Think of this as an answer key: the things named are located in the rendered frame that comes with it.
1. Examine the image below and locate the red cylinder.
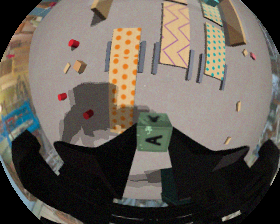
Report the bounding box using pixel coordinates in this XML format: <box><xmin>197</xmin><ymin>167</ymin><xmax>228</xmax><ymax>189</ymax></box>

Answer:
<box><xmin>58</xmin><ymin>92</ymin><xmax>67</xmax><ymax>100</ymax></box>
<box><xmin>68</xmin><ymin>40</ymin><xmax>80</xmax><ymax>48</ymax></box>
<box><xmin>83</xmin><ymin>109</ymin><xmax>93</xmax><ymax>120</ymax></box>

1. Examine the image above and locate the green letter cube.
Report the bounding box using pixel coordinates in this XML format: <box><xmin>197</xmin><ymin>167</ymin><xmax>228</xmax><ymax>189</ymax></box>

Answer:
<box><xmin>136</xmin><ymin>113</ymin><xmax>173</xmax><ymax>153</ymax></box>

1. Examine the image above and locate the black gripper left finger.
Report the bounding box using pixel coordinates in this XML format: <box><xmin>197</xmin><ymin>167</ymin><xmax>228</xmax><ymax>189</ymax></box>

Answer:
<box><xmin>54</xmin><ymin>123</ymin><xmax>137</xmax><ymax>200</ymax></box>

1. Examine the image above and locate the yellow dotted flat strip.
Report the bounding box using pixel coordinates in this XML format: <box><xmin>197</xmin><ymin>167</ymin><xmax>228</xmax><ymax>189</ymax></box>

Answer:
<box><xmin>204</xmin><ymin>23</ymin><xmax>225</xmax><ymax>80</ymax></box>

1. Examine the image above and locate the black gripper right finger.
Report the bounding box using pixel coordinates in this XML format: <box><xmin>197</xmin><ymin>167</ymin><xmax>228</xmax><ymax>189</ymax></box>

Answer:
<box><xmin>168</xmin><ymin>127</ymin><xmax>250</xmax><ymax>201</ymax></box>

